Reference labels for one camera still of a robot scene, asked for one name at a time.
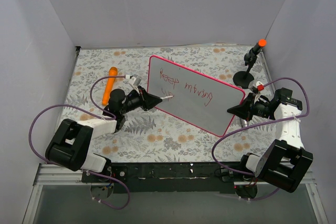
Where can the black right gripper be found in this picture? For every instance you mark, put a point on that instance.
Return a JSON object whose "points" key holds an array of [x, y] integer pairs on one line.
{"points": [[250, 106]]}

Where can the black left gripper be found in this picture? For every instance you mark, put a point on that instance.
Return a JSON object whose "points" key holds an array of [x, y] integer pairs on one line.
{"points": [[143, 99]]}

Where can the red whiteboard marker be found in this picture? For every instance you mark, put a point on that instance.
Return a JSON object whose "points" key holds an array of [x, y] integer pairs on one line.
{"points": [[166, 98]]}

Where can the pink framed whiteboard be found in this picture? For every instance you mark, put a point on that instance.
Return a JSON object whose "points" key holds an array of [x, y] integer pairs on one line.
{"points": [[193, 97]]}

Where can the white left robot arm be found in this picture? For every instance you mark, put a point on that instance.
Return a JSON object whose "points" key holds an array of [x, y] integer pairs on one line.
{"points": [[69, 147]]}

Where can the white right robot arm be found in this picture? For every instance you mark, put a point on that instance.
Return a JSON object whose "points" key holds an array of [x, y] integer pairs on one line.
{"points": [[285, 162]]}

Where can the black microphone stand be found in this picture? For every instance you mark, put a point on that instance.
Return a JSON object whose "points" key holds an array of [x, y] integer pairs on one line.
{"points": [[244, 78]]}

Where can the floral patterned mat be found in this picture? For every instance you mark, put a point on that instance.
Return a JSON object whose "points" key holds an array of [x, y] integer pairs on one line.
{"points": [[155, 136]]}

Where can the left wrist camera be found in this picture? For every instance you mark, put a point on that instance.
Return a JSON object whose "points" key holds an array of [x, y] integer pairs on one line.
{"points": [[134, 81]]}

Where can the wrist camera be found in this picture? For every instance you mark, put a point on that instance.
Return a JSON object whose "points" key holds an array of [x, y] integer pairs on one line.
{"points": [[256, 87], [134, 81]]}

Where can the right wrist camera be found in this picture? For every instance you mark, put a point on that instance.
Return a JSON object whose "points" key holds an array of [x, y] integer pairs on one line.
{"points": [[256, 87]]}

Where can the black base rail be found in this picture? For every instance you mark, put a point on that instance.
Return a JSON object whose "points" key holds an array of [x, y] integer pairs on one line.
{"points": [[174, 177]]}

